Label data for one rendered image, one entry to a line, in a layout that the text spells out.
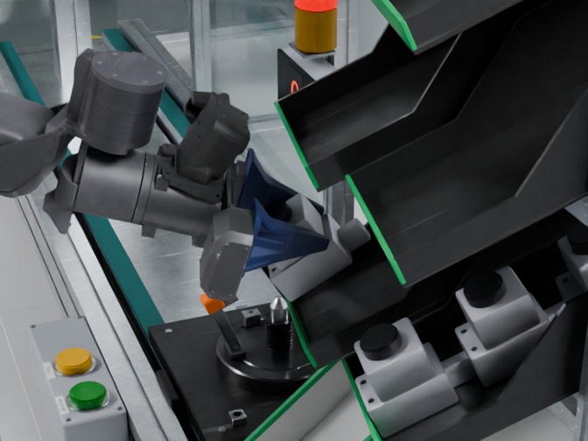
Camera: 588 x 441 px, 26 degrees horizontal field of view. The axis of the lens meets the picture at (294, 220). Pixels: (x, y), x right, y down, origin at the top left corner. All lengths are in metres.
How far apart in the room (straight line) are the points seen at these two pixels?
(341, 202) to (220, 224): 0.65
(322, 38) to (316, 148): 0.48
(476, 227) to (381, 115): 0.21
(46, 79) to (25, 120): 1.38
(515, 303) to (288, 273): 0.21
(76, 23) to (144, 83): 1.39
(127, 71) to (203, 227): 0.14
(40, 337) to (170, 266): 0.28
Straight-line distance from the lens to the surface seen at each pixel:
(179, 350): 1.46
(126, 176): 0.99
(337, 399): 1.21
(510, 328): 0.93
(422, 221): 0.88
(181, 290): 1.67
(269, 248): 1.00
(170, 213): 0.99
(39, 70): 2.44
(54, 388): 1.43
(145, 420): 1.37
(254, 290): 1.67
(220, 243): 0.93
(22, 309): 1.77
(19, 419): 1.56
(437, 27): 0.76
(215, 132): 0.96
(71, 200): 0.99
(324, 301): 1.10
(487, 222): 0.83
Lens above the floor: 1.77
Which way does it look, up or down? 28 degrees down
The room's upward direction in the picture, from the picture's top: straight up
